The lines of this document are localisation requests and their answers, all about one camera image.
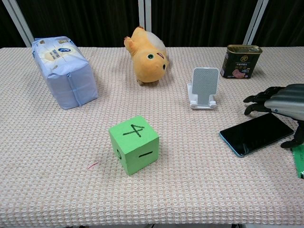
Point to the pink thread scrap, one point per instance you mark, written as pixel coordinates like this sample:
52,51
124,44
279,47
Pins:
93,165

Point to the green foil sachet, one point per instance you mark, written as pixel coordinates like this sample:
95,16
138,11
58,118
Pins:
299,161

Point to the green foam cube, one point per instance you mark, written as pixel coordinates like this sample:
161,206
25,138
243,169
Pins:
133,145

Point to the white phone stand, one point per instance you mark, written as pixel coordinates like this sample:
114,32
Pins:
205,83

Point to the dark luncheon meat tin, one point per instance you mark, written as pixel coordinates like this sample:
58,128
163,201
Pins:
240,63

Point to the orange plush toy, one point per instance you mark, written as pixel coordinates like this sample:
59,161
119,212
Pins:
147,61

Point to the grey aluminium frame post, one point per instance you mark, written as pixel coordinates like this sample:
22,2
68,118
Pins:
257,19
19,21
145,14

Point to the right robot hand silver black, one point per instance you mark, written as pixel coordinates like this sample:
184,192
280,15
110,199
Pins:
285,99

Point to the pink waffle tablecloth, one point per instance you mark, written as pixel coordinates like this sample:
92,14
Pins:
71,166

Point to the black curtain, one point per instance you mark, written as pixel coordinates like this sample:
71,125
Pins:
83,19

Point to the black smartphone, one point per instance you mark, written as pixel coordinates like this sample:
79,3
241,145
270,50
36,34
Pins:
256,133

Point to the blue tissue pack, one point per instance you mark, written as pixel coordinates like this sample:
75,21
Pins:
64,78

